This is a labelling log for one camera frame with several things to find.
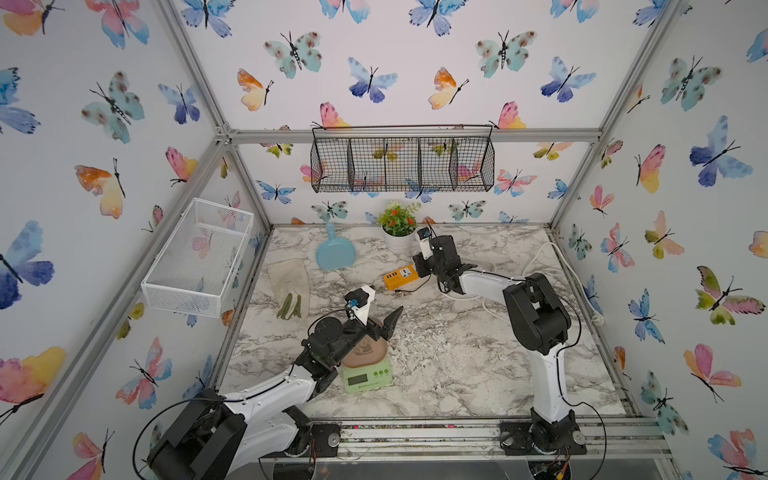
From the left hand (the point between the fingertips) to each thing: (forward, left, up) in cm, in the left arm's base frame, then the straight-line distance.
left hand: (388, 296), depth 76 cm
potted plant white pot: (+31, -4, -7) cm, 32 cm away
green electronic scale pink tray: (-12, +6, -18) cm, 23 cm away
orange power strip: (+18, -4, -18) cm, 25 cm away
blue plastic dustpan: (+31, +20, -20) cm, 42 cm away
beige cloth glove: (+21, +34, -20) cm, 45 cm away
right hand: (+24, -11, -11) cm, 29 cm away
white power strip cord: (+29, -54, -19) cm, 64 cm away
